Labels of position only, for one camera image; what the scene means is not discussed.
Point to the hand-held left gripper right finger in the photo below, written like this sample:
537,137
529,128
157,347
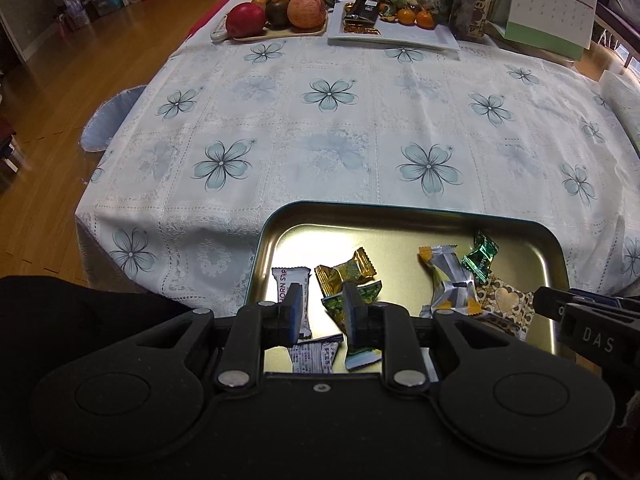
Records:
354,316

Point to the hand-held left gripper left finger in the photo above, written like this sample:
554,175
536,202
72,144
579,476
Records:
295,312

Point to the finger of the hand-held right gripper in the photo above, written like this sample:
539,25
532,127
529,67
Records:
565,297

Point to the white pink snack packet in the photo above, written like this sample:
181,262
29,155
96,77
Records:
282,285

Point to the green yellow snack packet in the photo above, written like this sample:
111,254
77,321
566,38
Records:
372,291

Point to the gold foil snack packet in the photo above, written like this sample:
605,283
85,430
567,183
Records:
350,270

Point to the white text-printed snack packet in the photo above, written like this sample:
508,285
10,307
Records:
312,357

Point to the brown heart-print snack packet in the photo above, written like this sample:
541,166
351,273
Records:
507,302

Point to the gold metal tin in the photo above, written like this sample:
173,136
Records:
400,240

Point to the dark green snack packet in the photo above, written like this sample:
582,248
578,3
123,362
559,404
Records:
480,257

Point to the silver foil snack packet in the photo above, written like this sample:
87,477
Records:
447,280

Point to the white lace cloth cover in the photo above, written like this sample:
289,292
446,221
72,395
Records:
622,105

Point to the person's dark clothing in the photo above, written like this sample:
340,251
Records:
75,320

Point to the blue striped chair cushion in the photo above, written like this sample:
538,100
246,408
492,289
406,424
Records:
112,120

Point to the ornate dark sofa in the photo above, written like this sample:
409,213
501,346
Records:
615,35

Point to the wooden fruit tray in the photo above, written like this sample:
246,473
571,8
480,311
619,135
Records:
280,34

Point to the white rectangular plate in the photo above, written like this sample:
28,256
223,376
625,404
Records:
400,39

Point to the gold foil chocolate coin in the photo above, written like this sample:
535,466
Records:
352,29
370,31

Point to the desk calendar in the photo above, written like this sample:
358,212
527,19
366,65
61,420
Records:
545,5

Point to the brown patterned snack bag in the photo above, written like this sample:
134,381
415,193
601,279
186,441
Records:
467,17

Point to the dark round fruit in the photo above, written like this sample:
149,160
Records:
277,11

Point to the pale red apple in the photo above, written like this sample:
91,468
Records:
306,10

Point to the black snack packet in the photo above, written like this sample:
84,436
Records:
362,11

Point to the tangerine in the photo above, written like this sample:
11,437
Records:
406,15
425,19

